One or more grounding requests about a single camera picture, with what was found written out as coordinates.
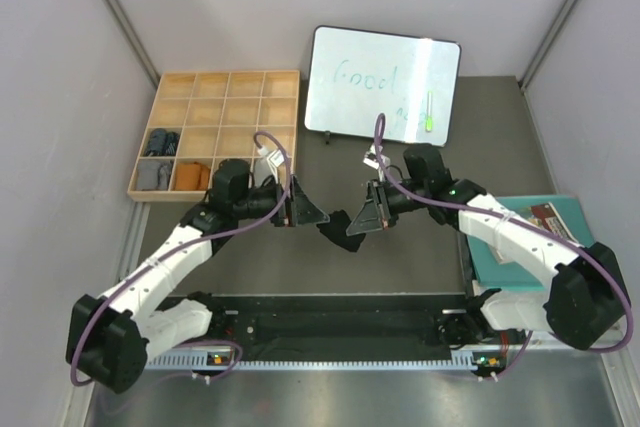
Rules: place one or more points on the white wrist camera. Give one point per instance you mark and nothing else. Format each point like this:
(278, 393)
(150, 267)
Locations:
(375, 160)
(269, 159)

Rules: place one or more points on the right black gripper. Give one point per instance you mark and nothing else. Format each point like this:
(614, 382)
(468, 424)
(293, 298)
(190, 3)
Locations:
(376, 213)

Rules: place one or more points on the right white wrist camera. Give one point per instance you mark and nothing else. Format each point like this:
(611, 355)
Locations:
(375, 160)

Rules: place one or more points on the rolled grey cloth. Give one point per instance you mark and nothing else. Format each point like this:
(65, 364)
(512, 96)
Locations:
(153, 175)

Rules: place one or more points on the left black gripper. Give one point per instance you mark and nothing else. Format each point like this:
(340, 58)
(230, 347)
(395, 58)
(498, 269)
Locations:
(302, 210)

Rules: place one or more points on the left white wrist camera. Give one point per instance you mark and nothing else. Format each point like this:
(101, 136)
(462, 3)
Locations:
(269, 159)

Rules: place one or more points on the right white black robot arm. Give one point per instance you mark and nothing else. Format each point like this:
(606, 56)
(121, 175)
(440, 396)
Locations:
(582, 296)

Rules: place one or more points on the small whiteboard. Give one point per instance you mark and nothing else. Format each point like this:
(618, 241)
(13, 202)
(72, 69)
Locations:
(355, 75)

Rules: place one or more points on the green marker pen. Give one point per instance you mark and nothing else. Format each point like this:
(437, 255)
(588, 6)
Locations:
(429, 112)

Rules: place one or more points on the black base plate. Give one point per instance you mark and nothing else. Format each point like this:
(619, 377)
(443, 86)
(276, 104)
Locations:
(432, 320)

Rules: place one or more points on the rolled dark patterned socks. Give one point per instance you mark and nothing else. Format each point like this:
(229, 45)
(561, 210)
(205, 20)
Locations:
(161, 143)

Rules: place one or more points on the teal folder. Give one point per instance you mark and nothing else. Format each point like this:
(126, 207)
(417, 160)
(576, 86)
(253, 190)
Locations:
(510, 276)

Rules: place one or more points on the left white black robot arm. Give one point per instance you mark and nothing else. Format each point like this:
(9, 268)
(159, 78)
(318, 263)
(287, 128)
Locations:
(112, 337)

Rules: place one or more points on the rolled orange cloth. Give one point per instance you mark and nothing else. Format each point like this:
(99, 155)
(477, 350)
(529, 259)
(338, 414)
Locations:
(191, 176)

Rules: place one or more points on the yellow paperback book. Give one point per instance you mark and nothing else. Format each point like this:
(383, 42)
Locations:
(545, 216)

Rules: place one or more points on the black underwear beige waistband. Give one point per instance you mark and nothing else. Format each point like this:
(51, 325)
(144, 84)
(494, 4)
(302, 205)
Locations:
(335, 230)

